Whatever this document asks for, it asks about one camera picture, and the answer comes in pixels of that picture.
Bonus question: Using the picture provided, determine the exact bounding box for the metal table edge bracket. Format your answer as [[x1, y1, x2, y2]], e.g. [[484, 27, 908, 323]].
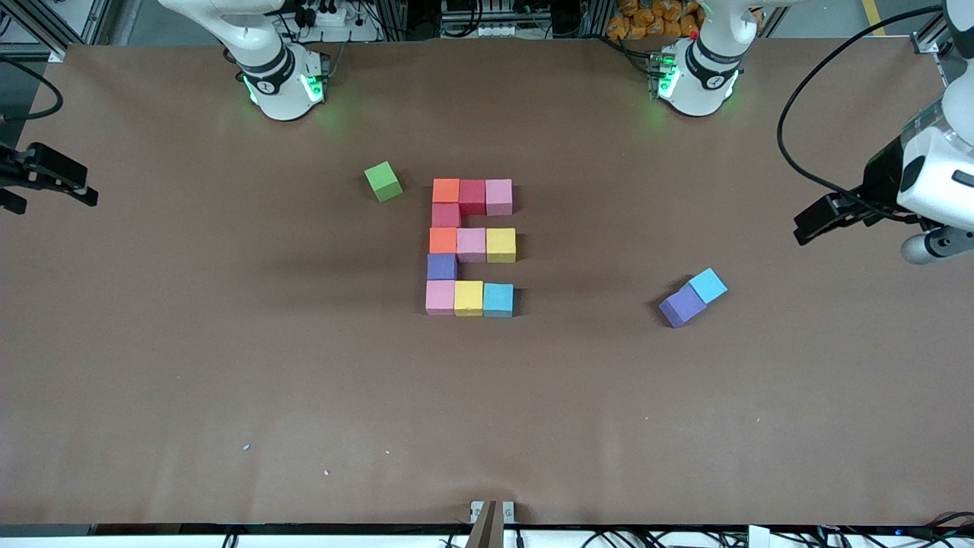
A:
[[469, 500, 516, 548]]

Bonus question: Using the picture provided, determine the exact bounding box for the pile of orange items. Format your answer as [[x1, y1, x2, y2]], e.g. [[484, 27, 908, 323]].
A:
[[606, 0, 702, 41]]

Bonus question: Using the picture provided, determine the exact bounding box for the green foam cube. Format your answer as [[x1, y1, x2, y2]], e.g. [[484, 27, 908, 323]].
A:
[[364, 161, 404, 203]]

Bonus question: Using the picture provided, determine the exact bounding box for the pink foam cube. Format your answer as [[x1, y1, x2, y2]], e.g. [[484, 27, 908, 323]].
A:
[[485, 179, 514, 217], [425, 280, 457, 316], [457, 228, 488, 264]]

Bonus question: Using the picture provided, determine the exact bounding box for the aluminium frame post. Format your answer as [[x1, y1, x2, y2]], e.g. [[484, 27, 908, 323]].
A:
[[0, 0, 115, 62], [911, 0, 974, 58]]

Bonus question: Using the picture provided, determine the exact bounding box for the white power strip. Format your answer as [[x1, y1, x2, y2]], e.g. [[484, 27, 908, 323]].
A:
[[293, 0, 381, 43]]

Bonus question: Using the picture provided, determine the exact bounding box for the cyan foam cube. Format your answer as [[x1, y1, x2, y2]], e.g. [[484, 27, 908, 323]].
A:
[[687, 267, 728, 304], [483, 283, 514, 319]]

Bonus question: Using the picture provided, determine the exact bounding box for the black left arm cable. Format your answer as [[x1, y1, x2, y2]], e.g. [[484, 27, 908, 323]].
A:
[[776, 6, 948, 223]]

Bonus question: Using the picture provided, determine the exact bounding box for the yellow foam cube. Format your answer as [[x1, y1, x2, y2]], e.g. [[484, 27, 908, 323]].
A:
[[454, 280, 485, 317], [486, 228, 517, 264]]

